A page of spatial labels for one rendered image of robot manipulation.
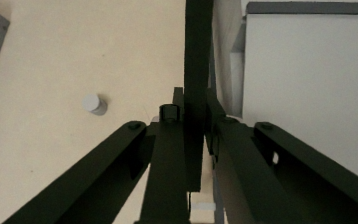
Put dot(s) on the grey cylinder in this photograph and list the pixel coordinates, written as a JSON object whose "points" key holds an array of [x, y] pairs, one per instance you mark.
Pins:
{"points": [[94, 105]]}

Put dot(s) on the black straight rod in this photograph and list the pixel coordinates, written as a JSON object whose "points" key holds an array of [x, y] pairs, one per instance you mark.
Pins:
{"points": [[198, 29]]}

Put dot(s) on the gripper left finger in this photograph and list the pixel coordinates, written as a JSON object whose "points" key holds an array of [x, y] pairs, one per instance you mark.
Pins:
{"points": [[96, 187]]}

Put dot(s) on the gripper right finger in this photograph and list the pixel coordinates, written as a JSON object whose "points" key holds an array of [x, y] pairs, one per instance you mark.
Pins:
{"points": [[321, 189]]}

